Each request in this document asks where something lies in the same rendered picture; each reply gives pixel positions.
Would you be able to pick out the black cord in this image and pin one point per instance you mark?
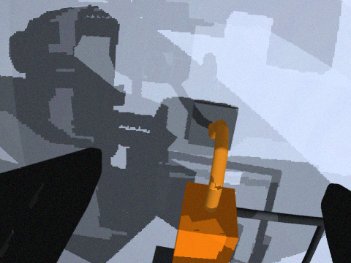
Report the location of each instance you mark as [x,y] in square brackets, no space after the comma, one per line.
[289,218]

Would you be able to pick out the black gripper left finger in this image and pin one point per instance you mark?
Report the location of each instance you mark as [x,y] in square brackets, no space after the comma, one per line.
[41,205]

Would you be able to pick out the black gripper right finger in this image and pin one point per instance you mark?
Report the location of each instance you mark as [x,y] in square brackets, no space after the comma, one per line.
[336,212]

